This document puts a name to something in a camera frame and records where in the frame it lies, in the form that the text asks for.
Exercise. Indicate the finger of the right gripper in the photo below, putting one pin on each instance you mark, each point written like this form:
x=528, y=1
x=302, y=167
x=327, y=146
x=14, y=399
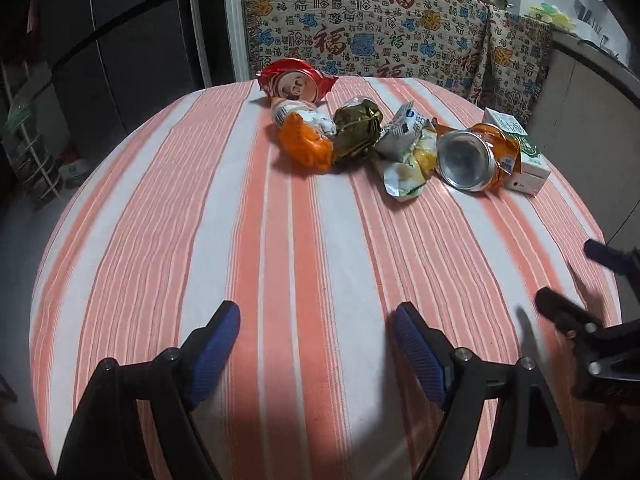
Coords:
x=619, y=262
x=568, y=318

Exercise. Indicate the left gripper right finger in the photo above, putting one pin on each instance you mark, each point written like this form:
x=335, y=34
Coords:
x=455, y=386

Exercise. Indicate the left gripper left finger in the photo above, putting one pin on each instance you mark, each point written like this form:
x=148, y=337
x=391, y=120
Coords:
x=184, y=377

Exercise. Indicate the white green milk carton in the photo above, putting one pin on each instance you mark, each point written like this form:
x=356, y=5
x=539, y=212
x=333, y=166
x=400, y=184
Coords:
x=533, y=171

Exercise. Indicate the crushed orange drink can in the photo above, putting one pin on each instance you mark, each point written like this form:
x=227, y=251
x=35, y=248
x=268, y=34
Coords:
x=475, y=159

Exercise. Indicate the white yellow wrapper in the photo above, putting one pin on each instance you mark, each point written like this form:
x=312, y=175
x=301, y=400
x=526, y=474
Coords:
x=405, y=155

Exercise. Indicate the orange white snack bag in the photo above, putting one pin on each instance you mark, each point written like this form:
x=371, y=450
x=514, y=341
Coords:
x=305, y=132

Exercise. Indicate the olive green foil wrapper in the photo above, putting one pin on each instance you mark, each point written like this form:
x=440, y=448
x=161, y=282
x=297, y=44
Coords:
x=358, y=127

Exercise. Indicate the red snack wrapper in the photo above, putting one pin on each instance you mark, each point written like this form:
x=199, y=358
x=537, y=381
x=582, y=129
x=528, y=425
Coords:
x=295, y=79

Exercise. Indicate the orange white striped tablecloth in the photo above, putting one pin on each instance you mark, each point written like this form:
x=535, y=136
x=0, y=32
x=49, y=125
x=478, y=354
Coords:
x=199, y=205

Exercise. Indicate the black refrigerator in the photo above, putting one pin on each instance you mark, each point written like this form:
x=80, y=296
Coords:
x=79, y=75

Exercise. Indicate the patterned fu character cloth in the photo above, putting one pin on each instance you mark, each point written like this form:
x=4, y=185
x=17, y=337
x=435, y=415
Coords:
x=490, y=57

